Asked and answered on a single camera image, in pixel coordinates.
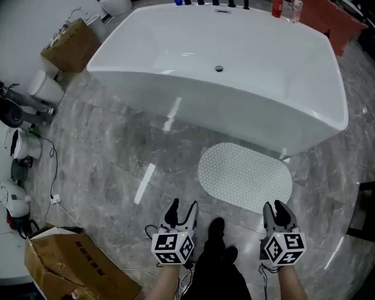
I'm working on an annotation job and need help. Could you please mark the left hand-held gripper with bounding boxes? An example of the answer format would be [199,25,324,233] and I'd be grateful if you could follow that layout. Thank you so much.
[151,197,200,266]

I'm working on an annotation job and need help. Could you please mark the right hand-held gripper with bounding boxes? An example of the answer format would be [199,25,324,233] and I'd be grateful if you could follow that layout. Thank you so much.
[260,199,307,268]

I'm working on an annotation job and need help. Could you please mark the white dotted oval bath mat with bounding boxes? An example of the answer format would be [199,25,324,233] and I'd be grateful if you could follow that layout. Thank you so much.
[197,142,293,214]

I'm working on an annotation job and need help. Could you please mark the person's right forearm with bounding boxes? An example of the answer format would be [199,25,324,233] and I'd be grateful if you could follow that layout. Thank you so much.
[276,265,309,300]

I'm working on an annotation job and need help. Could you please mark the person's left forearm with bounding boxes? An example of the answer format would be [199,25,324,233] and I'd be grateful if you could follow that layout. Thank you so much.
[145,264,182,300]

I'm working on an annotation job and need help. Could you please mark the person's black shoe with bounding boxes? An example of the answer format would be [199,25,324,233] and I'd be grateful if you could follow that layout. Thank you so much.
[223,246,239,265]
[208,217,226,244]

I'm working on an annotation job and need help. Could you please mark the person's black trousers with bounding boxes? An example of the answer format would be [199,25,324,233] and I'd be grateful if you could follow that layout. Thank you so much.
[180,239,253,300]

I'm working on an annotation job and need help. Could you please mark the large open cardboard box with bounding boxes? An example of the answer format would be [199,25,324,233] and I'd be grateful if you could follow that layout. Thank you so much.
[24,223,143,300]

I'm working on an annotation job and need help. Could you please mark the white bathtub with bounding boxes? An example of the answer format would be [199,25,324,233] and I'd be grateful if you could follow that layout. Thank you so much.
[86,2,349,161]

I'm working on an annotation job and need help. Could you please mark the dark green pot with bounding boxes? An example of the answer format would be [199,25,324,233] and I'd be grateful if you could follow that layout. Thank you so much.
[11,157,29,182]

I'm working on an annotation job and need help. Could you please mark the white appliance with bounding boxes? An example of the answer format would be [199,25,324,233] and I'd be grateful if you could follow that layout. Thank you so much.
[0,181,32,218]

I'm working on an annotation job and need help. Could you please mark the white bucket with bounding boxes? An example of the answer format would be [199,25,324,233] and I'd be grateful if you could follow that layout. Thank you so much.
[9,128,42,161]

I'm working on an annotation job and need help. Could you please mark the grey metal stand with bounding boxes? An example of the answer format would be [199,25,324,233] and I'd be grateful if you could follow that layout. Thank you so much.
[8,88,56,127]

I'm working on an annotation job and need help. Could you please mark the black round device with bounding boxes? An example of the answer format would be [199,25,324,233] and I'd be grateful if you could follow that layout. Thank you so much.
[0,97,25,128]

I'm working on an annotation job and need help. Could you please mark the brown cardboard box with parts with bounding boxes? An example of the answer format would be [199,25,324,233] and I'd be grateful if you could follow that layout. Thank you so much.
[40,18,103,74]

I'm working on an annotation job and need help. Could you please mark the pink bottle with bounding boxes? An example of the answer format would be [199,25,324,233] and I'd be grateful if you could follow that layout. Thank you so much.
[291,0,304,24]

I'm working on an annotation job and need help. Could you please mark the white waste bin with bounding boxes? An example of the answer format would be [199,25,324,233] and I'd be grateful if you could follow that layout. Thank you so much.
[87,14,107,39]

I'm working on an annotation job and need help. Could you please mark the red bottle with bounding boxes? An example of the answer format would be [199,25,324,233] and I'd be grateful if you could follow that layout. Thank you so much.
[271,0,284,19]

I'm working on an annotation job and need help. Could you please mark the black bathtub faucet set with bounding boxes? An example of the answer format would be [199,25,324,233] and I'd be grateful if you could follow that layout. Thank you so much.
[183,0,251,11]

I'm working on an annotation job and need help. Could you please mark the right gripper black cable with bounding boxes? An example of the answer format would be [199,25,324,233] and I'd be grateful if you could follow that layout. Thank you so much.
[258,262,279,300]

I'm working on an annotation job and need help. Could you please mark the black chair frame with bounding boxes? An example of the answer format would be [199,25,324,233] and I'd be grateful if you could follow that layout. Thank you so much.
[346,181,375,244]

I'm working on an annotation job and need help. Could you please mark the black power cable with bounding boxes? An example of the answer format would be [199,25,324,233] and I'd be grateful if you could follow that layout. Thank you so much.
[29,128,60,203]

